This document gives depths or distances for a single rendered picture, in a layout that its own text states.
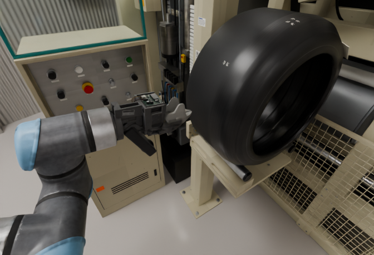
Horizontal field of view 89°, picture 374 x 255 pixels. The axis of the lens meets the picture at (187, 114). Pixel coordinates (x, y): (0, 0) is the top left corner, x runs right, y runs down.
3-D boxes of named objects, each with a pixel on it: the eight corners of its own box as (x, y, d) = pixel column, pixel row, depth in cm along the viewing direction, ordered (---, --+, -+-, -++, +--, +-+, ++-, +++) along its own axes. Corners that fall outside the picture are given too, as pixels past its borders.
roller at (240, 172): (194, 132, 98) (194, 126, 95) (201, 129, 100) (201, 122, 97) (243, 184, 74) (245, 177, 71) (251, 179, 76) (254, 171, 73)
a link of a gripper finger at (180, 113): (199, 102, 49) (167, 109, 45) (196, 121, 53) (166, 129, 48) (192, 97, 52) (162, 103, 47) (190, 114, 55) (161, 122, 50)
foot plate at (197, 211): (178, 192, 166) (178, 190, 164) (203, 178, 177) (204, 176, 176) (196, 219, 147) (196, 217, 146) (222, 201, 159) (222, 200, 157)
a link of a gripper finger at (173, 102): (192, 97, 52) (162, 103, 47) (190, 114, 55) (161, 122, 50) (187, 92, 54) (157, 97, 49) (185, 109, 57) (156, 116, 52)
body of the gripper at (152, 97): (170, 104, 43) (116, 116, 38) (167, 133, 48) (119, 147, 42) (156, 90, 49) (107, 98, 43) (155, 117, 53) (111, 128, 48)
